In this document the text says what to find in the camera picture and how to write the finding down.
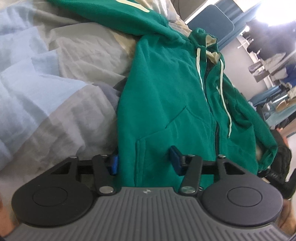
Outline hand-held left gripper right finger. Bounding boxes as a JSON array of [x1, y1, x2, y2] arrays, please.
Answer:
[[169, 146, 247, 194]]

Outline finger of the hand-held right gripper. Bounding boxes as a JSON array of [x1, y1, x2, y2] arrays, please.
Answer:
[[257, 170, 278, 181]]

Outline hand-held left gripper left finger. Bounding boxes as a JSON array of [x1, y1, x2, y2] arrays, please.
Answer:
[[51, 154, 120, 195]]

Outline green zip hoodie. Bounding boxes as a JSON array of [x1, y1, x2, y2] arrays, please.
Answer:
[[47, 0, 278, 189]]

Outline black puffer jacket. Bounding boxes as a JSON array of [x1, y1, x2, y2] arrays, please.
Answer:
[[270, 129, 294, 178]]

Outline patchwork duvet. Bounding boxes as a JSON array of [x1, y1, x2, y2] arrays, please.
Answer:
[[0, 0, 197, 183]]

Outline striped hanging shirt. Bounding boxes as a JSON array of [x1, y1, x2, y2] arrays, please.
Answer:
[[248, 61, 270, 82]]

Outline black hanging jacket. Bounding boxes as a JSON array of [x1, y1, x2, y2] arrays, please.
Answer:
[[246, 19, 290, 59]]

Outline blue padded chair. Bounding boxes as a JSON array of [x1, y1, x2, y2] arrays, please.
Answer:
[[186, 5, 234, 51]]

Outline blue curtain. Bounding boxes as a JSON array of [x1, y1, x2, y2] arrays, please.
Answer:
[[180, 0, 259, 26]]

